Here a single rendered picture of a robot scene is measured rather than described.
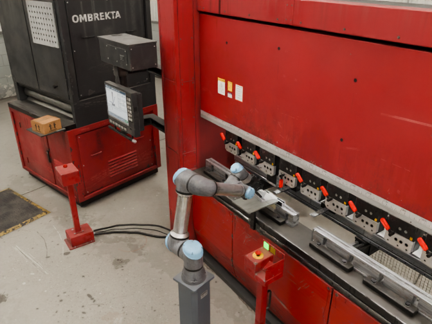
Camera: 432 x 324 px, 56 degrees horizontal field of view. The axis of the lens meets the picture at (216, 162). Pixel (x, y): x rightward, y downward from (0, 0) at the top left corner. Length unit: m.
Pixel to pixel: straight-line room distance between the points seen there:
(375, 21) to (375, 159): 0.66
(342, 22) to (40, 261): 3.27
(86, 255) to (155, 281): 0.78
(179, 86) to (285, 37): 1.05
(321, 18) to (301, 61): 0.27
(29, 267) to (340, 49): 3.22
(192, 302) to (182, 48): 1.78
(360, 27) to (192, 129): 1.72
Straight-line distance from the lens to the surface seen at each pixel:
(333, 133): 2.32
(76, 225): 4.20
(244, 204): 2.80
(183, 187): 2.31
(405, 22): 1.99
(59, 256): 4.20
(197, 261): 2.42
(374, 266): 2.48
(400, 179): 2.15
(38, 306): 3.75
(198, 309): 2.62
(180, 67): 3.16
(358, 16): 2.13
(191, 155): 3.45
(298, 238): 2.73
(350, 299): 2.54
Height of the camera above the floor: 2.47
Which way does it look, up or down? 26 degrees down
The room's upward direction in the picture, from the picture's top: straight up
